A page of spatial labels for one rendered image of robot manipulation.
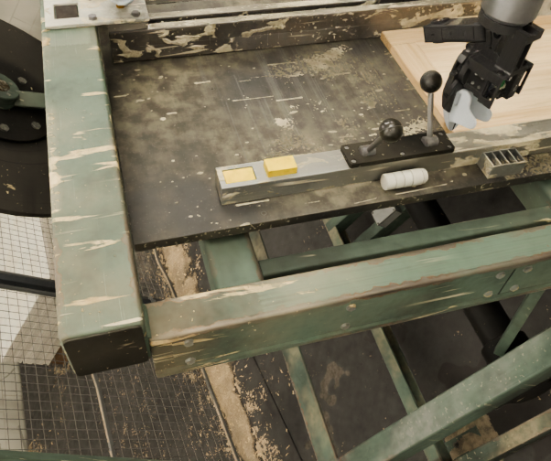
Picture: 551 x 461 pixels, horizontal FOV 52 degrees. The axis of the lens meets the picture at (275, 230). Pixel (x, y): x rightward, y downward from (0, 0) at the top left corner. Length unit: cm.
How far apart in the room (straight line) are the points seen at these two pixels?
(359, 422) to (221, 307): 209
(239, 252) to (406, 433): 92
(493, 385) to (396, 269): 77
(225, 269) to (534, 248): 48
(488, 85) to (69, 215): 62
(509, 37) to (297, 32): 56
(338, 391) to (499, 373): 146
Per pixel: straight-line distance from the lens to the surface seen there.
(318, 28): 131
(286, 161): 95
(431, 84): 101
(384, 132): 89
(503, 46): 87
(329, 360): 294
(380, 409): 274
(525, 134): 116
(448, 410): 162
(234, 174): 94
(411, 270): 84
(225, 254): 92
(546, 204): 119
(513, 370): 153
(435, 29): 93
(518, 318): 146
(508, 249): 93
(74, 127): 95
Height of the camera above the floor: 217
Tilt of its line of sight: 39 degrees down
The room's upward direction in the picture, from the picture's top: 72 degrees counter-clockwise
